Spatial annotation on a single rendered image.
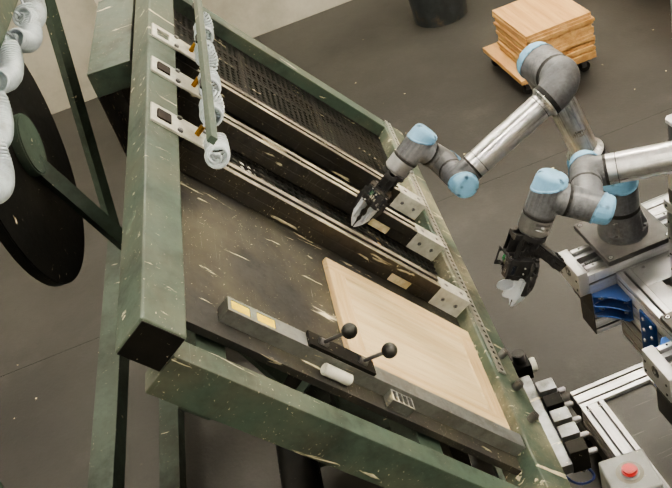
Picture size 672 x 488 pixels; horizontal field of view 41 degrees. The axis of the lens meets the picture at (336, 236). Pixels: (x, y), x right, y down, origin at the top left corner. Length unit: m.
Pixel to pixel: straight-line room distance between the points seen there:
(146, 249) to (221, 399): 0.34
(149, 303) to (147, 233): 0.24
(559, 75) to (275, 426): 1.24
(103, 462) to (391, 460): 1.35
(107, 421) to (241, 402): 1.47
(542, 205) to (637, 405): 1.56
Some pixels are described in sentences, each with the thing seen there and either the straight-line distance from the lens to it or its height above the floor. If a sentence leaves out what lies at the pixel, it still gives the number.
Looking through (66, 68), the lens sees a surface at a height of 1.61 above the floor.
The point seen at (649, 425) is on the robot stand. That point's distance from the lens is 3.47.
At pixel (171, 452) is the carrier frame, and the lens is 3.96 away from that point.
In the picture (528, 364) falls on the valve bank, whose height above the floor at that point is 0.75.
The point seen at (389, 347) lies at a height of 1.44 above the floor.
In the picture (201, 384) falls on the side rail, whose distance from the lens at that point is 1.83.
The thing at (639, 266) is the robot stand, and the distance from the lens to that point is 2.95.
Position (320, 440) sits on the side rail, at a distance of 1.98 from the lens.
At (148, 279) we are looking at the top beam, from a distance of 1.82.
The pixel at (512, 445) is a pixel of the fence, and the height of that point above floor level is 0.93.
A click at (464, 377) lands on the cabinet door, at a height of 0.98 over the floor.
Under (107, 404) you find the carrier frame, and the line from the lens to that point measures 3.36.
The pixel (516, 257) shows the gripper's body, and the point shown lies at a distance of 2.17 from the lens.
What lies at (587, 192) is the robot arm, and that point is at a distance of 2.13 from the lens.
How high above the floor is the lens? 2.88
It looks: 35 degrees down
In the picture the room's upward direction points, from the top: 19 degrees counter-clockwise
